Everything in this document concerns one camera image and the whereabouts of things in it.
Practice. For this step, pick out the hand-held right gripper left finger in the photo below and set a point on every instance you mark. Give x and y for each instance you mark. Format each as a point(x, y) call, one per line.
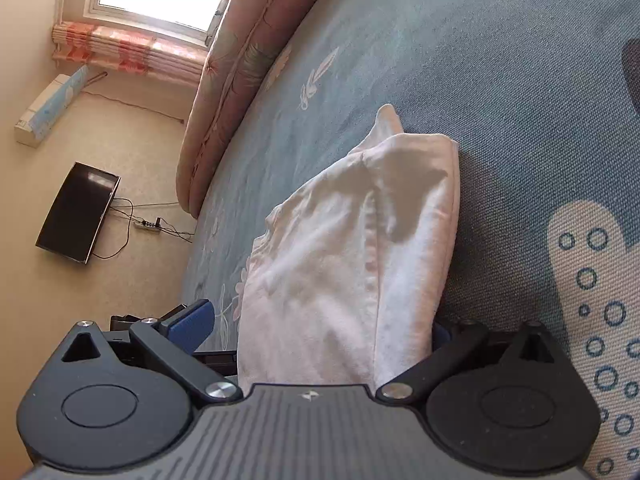
point(192, 322)

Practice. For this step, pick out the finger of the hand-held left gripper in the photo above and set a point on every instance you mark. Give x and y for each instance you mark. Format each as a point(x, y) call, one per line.
point(217, 362)
point(120, 322)

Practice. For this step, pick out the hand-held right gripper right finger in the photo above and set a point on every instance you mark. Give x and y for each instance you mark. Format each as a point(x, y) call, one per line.
point(457, 342)

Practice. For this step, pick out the white long-sleeved shirt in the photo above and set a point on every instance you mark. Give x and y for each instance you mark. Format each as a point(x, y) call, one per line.
point(350, 260)

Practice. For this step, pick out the white power strip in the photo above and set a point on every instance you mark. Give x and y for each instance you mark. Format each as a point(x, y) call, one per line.
point(147, 225)

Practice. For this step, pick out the pink floral curtain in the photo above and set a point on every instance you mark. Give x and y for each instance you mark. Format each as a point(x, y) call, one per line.
point(130, 52)

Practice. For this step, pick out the white air conditioner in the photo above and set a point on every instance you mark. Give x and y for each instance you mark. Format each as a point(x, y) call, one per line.
point(50, 105)

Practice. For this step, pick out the black wall television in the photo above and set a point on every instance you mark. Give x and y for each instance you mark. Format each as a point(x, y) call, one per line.
point(77, 212)

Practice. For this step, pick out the pink floral quilt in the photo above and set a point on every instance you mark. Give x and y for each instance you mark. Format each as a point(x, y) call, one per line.
point(240, 60)

